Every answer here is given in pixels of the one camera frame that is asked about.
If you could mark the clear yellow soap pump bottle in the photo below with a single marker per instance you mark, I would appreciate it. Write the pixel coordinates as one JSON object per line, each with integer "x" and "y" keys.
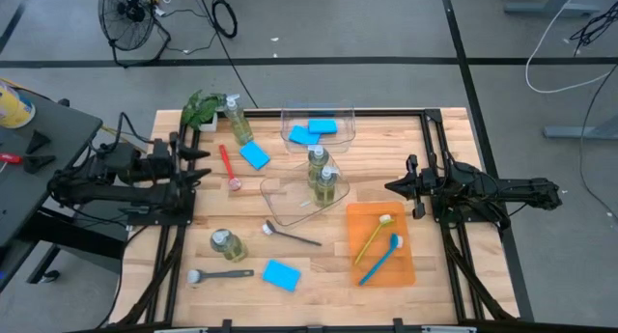
{"x": 326, "y": 188}
{"x": 317, "y": 161}
{"x": 239, "y": 123}
{"x": 229, "y": 246}

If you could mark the blue sponge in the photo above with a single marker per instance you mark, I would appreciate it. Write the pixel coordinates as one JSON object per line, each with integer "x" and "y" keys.
{"x": 281, "y": 275}
{"x": 326, "y": 126}
{"x": 254, "y": 155}
{"x": 299, "y": 136}

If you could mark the grey dish brush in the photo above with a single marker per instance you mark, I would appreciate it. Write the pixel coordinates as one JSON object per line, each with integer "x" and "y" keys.
{"x": 227, "y": 274}

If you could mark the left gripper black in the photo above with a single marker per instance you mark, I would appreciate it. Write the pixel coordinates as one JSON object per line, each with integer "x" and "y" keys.
{"x": 161, "y": 159}

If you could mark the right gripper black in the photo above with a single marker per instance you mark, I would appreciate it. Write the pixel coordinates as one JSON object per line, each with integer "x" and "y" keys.
{"x": 425, "y": 188}

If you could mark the dark grey side table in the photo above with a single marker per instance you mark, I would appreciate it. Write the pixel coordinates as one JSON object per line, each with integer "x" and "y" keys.
{"x": 63, "y": 123}

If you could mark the black floor fan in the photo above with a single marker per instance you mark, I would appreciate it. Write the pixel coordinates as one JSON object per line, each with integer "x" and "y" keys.
{"x": 126, "y": 14}

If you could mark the black triangular part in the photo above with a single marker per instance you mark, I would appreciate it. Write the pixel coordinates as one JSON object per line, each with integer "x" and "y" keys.
{"x": 38, "y": 163}
{"x": 38, "y": 142}

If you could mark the yellow wipes canister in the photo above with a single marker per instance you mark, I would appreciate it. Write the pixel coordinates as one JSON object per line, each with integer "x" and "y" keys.
{"x": 14, "y": 111}

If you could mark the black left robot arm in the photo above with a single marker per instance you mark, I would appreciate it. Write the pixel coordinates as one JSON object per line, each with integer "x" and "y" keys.
{"x": 96, "y": 193}

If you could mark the clear plastic bin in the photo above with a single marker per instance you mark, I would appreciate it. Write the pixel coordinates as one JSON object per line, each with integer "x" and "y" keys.
{"x": 338, "y": 142}
{"x": 289, "y": 202}

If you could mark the green dish brush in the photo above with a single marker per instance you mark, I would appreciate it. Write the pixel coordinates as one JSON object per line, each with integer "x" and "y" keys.
{"x": 385, "y": 220}

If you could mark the green plant in white pot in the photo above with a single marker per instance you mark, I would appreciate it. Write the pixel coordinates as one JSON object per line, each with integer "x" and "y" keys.
{"x": 200, "y": 108}

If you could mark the orange translucent mat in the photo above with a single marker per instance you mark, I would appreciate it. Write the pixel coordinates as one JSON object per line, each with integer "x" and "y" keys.
{"x": 381, "y": 270}

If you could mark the grey desk foot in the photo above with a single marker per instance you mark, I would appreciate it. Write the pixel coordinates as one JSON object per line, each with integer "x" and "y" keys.
{"x": 545, "y": 8}
{"x": 579, "y": 131}

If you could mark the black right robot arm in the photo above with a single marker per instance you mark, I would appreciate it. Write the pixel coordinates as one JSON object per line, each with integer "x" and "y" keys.
{"x": 507, "y": 188}

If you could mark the red dish brush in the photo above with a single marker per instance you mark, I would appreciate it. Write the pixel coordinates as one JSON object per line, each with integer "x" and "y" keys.
{"x": 227, "y": 164}

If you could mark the white flat bar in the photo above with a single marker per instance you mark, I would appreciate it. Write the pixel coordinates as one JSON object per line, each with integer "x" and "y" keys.
{"x": 183, "y": 330}
{"x": 449, "y": 329}

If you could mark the black frame bracket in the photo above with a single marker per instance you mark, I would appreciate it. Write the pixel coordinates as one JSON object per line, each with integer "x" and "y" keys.
{"x": 398, "y": 324}
{"x": 226, "y": 325}

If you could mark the black thin dish brush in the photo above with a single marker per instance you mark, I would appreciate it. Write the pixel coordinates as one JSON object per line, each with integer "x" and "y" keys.
{"x": 271, "y": 227}

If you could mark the blue dish brush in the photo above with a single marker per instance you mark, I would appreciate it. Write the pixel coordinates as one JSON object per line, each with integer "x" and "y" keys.
{"x": 396, "y": 240}

